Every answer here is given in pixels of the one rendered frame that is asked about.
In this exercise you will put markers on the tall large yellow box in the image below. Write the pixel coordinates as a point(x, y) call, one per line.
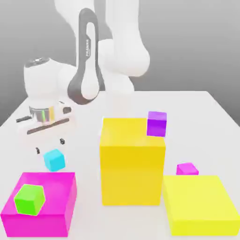
point(131, 172)

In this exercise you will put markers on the flat large lemon yellow box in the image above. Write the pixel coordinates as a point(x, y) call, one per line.
point(198, 204)

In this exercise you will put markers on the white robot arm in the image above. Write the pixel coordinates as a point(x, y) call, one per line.
point(123, 43)

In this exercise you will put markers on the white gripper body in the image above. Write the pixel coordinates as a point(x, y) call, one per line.
point(46, 133)

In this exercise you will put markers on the large magenta box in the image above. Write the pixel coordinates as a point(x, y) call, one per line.
point(54, 202)

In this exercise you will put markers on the small green cube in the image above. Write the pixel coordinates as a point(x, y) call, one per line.
point(29, 200)

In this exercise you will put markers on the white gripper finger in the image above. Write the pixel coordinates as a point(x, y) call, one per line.
point(38, 150)
point(62, 141)

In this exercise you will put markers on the small purple cube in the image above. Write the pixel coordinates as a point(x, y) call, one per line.
point(156, 124)

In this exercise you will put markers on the small cyan cube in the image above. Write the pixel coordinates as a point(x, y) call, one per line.
point(54, 160)

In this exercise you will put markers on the small pink cube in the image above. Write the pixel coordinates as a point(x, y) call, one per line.
point(186, 169)

